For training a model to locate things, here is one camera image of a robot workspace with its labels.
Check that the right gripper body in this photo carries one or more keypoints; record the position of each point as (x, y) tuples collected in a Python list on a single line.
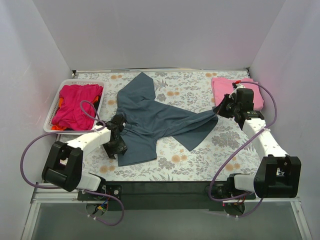
[(225, 107)]

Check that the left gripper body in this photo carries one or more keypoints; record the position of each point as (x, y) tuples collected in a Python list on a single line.
[(119, 122)]

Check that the blue-grey t-shirt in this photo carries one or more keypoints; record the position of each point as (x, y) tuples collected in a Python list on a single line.
[(147, 121)]

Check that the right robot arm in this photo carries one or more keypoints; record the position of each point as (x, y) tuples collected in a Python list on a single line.
[(278, 173)]

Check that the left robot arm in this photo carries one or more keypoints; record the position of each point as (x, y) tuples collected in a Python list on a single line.
[(64, 164)]

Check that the folded pink t-shirt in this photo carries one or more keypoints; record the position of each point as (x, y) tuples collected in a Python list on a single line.
[(221, 86)]

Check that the floral table mat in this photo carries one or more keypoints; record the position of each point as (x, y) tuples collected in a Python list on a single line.
[(220, 154)]

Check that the magenta t-shirt in basket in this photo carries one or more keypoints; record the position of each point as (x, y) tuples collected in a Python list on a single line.
[(71, 114)]

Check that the orange garment in basket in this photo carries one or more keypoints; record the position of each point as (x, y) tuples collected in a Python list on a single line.
[(57, 127)]

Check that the white plastic basket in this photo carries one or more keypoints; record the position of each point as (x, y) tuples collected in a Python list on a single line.
[(54, 106)]

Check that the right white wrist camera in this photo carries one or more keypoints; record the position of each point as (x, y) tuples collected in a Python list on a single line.
[(237, 85)]

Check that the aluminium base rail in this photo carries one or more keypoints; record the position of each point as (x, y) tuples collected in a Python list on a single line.
[(57, 215)]

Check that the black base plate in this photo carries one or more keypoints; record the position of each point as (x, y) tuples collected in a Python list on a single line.
[(164, 195)]

